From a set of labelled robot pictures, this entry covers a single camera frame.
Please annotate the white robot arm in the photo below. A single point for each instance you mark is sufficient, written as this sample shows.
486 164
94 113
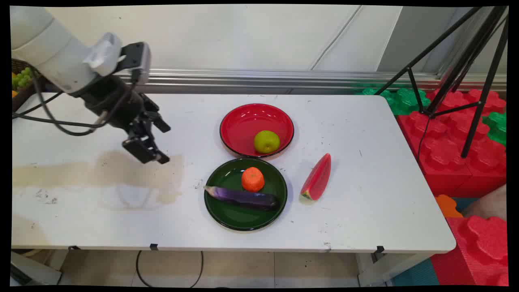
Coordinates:
48 48

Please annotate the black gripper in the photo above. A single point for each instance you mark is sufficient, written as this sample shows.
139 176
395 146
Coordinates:
113 103

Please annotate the green foam block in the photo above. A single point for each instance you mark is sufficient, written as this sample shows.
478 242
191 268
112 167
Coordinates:
498 127
401 101

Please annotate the teal floor mat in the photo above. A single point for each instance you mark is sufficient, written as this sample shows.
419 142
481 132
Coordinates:
417 275

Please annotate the brown wicker basket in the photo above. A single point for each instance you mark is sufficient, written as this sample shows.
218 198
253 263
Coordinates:
22 99

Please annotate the red plate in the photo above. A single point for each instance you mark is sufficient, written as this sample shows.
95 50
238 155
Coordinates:
243 125

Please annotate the black tripod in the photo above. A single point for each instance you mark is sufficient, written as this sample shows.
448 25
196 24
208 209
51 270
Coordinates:
466 61

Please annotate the large red foam block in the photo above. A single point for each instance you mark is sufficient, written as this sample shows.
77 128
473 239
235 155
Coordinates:
450 154

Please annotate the orange foam piece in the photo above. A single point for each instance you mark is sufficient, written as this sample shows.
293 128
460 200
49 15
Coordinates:
447 206

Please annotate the dark green plate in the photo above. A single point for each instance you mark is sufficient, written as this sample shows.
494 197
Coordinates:
243 217

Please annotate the aluminium rail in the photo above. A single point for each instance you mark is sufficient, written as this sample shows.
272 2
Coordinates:
284 79

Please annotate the white table leg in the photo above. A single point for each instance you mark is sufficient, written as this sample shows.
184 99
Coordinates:
385 269

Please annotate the red toy watermelon slice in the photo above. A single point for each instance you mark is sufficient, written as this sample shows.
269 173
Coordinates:
317 180

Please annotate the green toy grapes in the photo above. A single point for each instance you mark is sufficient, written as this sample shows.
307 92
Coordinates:
22 79

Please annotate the purple toy eggplant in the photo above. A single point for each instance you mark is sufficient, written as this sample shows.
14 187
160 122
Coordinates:
243 198

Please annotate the beige rounded object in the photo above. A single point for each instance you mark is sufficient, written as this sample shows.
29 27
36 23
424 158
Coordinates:
490 205

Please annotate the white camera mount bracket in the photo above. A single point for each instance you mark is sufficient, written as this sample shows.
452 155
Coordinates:
103 52

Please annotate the green toy apple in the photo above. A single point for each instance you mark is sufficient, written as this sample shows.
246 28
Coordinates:
267 142

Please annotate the orange toy tangerine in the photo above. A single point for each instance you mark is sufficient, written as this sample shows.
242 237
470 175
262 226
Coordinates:
253 179

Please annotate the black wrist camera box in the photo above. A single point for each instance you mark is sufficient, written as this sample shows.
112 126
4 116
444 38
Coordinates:
138 56

